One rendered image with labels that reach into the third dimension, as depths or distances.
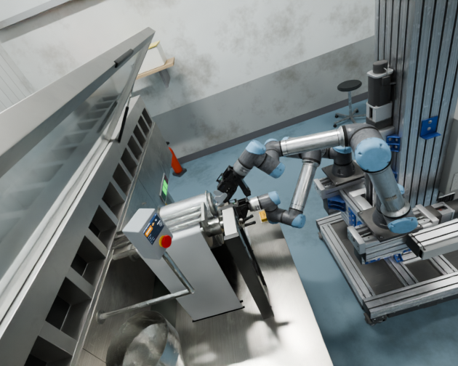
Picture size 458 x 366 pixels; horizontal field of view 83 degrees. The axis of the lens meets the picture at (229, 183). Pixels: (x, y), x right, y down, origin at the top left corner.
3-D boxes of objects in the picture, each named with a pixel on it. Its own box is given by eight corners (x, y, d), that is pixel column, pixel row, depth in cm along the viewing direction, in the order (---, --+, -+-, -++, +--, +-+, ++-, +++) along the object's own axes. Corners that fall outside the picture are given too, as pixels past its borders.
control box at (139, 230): (166, 261, 59) (144, 232, 53) (143, 258, 62) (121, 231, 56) (179, 237, 64) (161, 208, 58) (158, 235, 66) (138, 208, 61)
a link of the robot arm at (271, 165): (286, 157, 119) (266, 144, 116) (286, 172, 110) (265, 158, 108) (275, 168, 124) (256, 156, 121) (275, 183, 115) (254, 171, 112)
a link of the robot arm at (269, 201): (282, 208, 137) (279, 196, 132) (262, 213, 138) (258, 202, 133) (278, 198, 144) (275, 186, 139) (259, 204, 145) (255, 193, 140)
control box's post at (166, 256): (194, 292, 74) (162, 248, 62) (188, 293, 74) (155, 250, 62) (194, 287, 75) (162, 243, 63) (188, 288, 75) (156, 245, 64)
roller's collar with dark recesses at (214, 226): (224, 236, 101) (219, 225, 98) (209, 240, 102) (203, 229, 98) (222, 224, 107) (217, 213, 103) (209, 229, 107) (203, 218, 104)
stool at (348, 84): (353, 110, 402) (352, 74, 371) (376, 120, 360) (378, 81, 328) (323, 122, 402) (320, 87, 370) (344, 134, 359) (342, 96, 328)
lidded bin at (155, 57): (168, 59, 332) (159, 40, 318) (166, 64, 303) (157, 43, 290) (137, 70, 335) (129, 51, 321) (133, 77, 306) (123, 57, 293)
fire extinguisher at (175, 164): (187, 166, 426) (172, 138, 394) (187, 174, 406) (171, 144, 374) (173, 171, 427) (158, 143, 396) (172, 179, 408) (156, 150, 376)
